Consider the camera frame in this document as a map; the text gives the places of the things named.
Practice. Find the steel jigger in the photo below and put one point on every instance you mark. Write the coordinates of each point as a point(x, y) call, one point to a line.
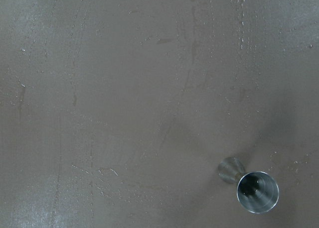
point(257, 191)

